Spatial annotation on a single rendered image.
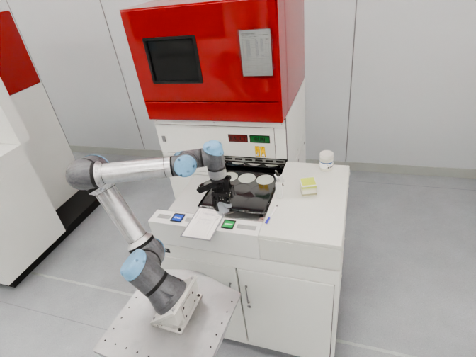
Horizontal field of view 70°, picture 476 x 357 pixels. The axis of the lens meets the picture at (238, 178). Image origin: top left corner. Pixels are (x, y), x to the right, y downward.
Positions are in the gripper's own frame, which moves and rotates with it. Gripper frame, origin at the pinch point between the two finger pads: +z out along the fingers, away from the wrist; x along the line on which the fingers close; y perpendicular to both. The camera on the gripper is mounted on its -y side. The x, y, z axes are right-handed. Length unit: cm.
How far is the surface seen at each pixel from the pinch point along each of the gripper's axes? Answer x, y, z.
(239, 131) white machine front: 58, -8, -12
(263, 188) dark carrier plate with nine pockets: 38.9, 9.5, 12.6
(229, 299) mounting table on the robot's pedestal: -28.3, 11.5, 20.5
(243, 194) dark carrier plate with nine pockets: 31.3, -0.1, 12.5
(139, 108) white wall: 207, -182, 38
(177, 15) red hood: 53, -30, -75
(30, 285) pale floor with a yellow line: 5, -179, 102
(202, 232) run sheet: -7.5, -6.5, 6.1
